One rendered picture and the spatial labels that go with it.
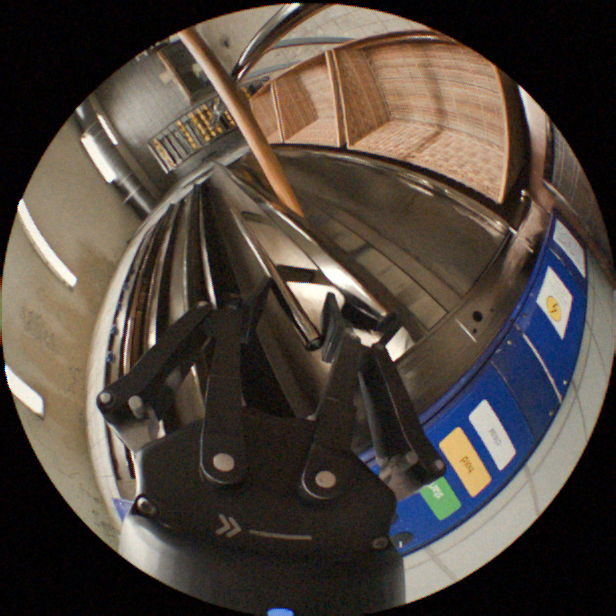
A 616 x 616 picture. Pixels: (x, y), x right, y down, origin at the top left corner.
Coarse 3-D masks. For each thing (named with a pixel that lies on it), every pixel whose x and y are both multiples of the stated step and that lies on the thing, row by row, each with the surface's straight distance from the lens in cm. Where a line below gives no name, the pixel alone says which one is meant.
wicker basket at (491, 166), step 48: (336, 48) 89; (384, 48) 91; (432, 48) 81; (384, 96) 94; (432, 96) 81; (480, 96) 73; (384, 144) 73; (432, 144) 69; (480, 144) 73; (480, 192) 50
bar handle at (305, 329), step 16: (240, 224) 33; (256, 240) 27; (256, 256) 24; (272, 272) 21; (288, 272) 22; (304, 272) 23; (272, 288) 20; (288, 288) 19; (288, 304) 17; (288, 320) 17; (304, 320) 16; (304, 336) 15; (320, 336) 15
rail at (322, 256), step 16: (256, 192) 43; (272, 208) 33; (288, 224) 27; (304, 240) 23; (320, 240) 23; (320, 256) 21; (336, 256) 20; (336, 272) 19; (352, 272) 18; (336, 288) 19; (352, 288) 17; (368, 288) 17; (352, 304) 17; (368, 304) 16; (384, 304) 16; (368, 320) 16; (384, 320) 16
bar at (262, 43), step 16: (272, 16) 24; (288, 16) 22; (304, 16) 22; (272, 32) 25; (288, 32) 26; (256, 48) 29; (272, 48) 90; (240, 64) 35; (288, 64) 143; (240, 80) 44
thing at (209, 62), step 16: (192, 32) 49; (192, 48) 45; (208, 48) 44; (208, 64) 42; (224, 80) 40; (224, 96) 39; (240, 96) 39; (240, 112) 38; (240, 128) 39; (256, 128) 38; (256, 144) 38; (272, 160) 39; (272, 176) 40; (288, 192) 41
